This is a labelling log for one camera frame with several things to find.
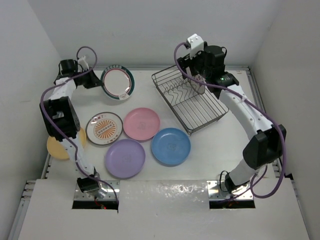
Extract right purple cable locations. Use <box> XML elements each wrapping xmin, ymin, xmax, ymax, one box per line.
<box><xmin>174</xmin><ymin>42</ymin><xmax>287</xmax><ymax>200</ymax></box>

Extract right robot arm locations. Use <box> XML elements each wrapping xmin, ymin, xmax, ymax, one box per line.
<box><xmin>173</xmin><ymin>42</ymin><xmax>287</xmax><ymax>199</ymax></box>

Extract white plate green rim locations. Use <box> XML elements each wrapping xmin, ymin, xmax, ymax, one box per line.
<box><xmin>100</xmin><ymin>64</ymin><xmax>136</xmax><ymax>101</ymax></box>

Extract yellow plastic plate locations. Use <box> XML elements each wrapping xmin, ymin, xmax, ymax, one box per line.
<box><xmin>46</xmin><ymin>127</ymin><xmax>87</xmax><ymax>160</ymax></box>

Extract metal base plate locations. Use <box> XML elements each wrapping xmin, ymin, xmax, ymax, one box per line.
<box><xmin>207</xmin><ymin>180</ymin><xmax>254</xmax><ymax>202</ymax></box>
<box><xmin>73</xmin><ymin>180</ymin><xmax>120</xmax><ymax>201</ymax></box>

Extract pink plastic plate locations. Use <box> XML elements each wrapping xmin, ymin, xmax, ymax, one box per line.
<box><xmin>123</xmin><ymin>107</ymin><xmax>161</xmax><ymax>141</ymax></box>

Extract purple plastic plate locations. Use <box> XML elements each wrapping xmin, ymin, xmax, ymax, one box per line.
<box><xmin>104</xmin><ymin>139</ymin><xmax>146</xmax><ymax>179</ymax></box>

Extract purple cable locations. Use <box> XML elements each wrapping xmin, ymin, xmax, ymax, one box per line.
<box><xmin>40</xmin><ymin>46</ymin><xmax>120</xmax><ymax>205</ymax></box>
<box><xmin>174</xmin><ymin>42</ymin><xmax>287</xmax><ymax>200</ymax></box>

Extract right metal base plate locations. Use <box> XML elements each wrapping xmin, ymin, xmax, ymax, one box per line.
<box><xmin>207</xmin><ymin>180</ymin><xmax>254</xmax><ymax>202</ymax></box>

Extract metal wire dish rack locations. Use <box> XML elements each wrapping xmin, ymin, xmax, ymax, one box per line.
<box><xmin>151</xmin><ymin>66</ymin><xmax>229</xmax><ymax>135</ymax></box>

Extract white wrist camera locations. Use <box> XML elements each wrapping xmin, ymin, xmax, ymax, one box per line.
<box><xmin>186</xmin><ymin>33</ymin><xmax>204</xmax><ymax>59</ymax></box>
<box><xmin>77</xmin><ymin>55</ymin><xmax>90</xmax><ymax>71</ymax></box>

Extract white front cover board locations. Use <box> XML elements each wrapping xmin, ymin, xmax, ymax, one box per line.
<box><xmin>19</xmin><ymin>179</ymin><xmax>309</xmax><ymax>240</ymax></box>

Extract white plate red characters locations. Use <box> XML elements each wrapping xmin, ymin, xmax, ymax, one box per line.
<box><xmin>186</xmin><ymin>68</ymin><xmax>206</xmax><ymax>95</ymax></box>

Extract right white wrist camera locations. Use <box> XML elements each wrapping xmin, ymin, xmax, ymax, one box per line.
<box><xmin>186</xmin><ymin>33</ymin><xmax>204</xmax><ymax>59</ymax></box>

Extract white plate orange sunburst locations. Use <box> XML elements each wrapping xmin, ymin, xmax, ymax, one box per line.
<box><xmin>85</xmin><ymin>112</ymin><xmax>123</xmax><ymax>146</ymax></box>

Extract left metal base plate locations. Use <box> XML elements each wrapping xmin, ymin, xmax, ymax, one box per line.
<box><xmin>73</xmin><ymin>180</ymin><xmax>120</xmax><ymax>201</ymax></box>

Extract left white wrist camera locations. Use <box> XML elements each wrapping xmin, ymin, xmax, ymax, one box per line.
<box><xmin>77</xmin><ymin>55</ymin><xmax>90</xmax><ymax>71</ymax></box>

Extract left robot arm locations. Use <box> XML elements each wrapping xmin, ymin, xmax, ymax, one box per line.
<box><xmin>39</xmin><ymin>57</ymin><xmax>103</xmax><ymax>196</ymax></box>

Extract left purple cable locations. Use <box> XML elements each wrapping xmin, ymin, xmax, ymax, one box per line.
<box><xmin>40</xmin><ymin>46</ymin><xmax>120</xmax><ymax>205</ymax></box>

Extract blue plastic plate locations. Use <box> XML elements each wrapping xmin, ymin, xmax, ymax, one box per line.
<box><xmin>151</xmin><ymin>127</ymin><xmax>191</xmax><ymax>167</ymax></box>

